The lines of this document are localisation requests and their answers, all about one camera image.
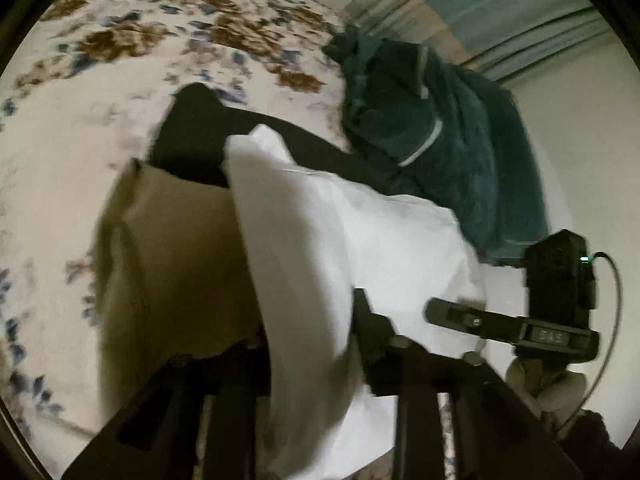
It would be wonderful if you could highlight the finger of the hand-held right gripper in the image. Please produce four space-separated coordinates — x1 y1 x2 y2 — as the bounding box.
425 297 527 347

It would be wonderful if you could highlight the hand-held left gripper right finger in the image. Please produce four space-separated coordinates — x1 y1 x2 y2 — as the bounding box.
351 287 583 480

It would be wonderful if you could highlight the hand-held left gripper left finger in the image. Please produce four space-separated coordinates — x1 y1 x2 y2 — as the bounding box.
62 339 273 480

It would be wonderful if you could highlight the white t-shirt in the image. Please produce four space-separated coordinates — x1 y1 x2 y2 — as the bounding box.
222 124 489 480

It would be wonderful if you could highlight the person's right forearm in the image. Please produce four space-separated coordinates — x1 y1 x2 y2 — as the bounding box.
559 407 630 468

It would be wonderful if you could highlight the person's right hand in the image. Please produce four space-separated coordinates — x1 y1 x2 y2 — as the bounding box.
504 359 589 417

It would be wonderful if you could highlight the beige folded shirt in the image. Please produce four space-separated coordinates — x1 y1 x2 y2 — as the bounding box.
94 159 273 393

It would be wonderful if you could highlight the dark green blanket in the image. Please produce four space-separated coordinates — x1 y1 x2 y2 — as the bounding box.
321 25 552 267

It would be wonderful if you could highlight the black folded garment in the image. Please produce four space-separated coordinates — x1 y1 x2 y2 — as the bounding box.
149 82 393 197

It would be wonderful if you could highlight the grey-green striped curtain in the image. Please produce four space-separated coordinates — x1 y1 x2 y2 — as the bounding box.
339 0 618 83

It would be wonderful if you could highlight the floral bed sheet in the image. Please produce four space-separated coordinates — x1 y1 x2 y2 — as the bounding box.
0 0 353 463

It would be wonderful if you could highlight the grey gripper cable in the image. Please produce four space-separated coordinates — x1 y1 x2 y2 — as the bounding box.
586 251 625 438

